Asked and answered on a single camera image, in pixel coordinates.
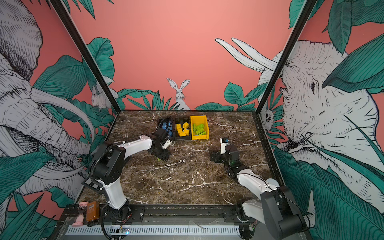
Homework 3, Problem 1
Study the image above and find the large green lego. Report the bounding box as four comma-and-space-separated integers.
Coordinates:
196, 124, 205, 130

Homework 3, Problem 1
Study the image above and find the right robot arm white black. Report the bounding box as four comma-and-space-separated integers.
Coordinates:
210, 138, 309, 240

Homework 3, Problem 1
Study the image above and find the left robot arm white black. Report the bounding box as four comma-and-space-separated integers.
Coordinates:
83, 128, 171, 221

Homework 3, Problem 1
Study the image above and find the left black bin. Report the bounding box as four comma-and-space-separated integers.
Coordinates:
158, 117, 175, 141

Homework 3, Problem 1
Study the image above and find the black bin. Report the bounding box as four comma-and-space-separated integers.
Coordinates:
174, 117, 192, 141
158, 117, 175, 141

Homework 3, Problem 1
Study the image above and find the yellow bin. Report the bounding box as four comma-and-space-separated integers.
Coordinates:
190, 115, 209, 140

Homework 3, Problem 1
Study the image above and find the middle black bin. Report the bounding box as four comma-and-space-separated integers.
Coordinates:
174, 117, 192, 141

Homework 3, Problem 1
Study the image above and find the checkerboard calibration plate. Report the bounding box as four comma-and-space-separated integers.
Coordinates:
82, 178, 103, 194

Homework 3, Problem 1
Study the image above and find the orange brown box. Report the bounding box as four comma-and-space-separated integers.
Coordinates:
86, 201, 100, 223

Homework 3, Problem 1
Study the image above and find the pink hourglass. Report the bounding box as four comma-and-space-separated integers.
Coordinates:
72, 202, 88, 228

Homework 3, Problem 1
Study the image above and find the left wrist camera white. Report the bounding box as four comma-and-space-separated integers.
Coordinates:
162, 139, 173, 150

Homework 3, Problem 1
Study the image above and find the black front rail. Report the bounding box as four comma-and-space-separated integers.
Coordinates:
59, 204, 304, 224

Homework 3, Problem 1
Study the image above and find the white slotted cable duct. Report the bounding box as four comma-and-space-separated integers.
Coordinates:
64, 224, 242, 237

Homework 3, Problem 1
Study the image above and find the right black frame post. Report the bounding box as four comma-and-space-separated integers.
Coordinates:
256, 0, 317, 115

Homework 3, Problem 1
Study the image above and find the black frame post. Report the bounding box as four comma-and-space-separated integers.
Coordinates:
50, 0, 121, 115
256, 0, 317, 115

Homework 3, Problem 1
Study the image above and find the left black frame post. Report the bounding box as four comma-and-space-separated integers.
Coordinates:
50, 0, 121, 115

